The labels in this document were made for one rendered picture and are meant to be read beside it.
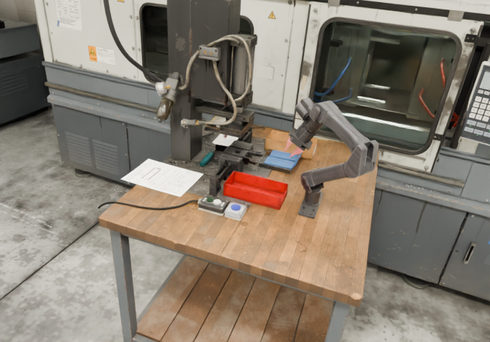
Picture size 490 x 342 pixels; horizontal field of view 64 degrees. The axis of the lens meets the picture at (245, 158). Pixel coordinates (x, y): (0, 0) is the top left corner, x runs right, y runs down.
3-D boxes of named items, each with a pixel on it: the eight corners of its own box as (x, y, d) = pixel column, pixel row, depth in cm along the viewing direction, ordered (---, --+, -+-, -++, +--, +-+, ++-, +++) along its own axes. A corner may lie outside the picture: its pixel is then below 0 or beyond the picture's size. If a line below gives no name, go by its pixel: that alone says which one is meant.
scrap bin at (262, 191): (279, 210, 158) (281, 197, 156) (222, 195, 165) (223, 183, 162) (286, 195, 168) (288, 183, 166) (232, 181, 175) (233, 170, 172)
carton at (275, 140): (310, 161, 199) (313, 148, 195) (264, 151, 205) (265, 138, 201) (315, 151, 209) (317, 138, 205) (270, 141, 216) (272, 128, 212)
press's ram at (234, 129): (242, 144, 169) (247, 78, 155) (188, 133, 176) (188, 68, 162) (255, 129, 184) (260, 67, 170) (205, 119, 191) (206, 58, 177)
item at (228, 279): (317, 449, 163) (362, 299, 120) (117, 365, 190) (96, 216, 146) (348, 270, 257) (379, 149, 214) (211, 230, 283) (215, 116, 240)
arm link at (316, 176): (298, 173, 161) (357, 158, 133) (310, 169, 164) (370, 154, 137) (303, 188, 160) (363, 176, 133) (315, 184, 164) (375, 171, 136)
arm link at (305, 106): (289, 111, 154) (301, 90, 146) (305, 109, 159) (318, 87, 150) (305, 133, 149) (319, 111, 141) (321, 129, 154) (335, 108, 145)
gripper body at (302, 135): (290, 130, 159) (301, 117, 155) (310, 145, 159) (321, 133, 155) (286, 135, 153) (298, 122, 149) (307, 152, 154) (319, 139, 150)
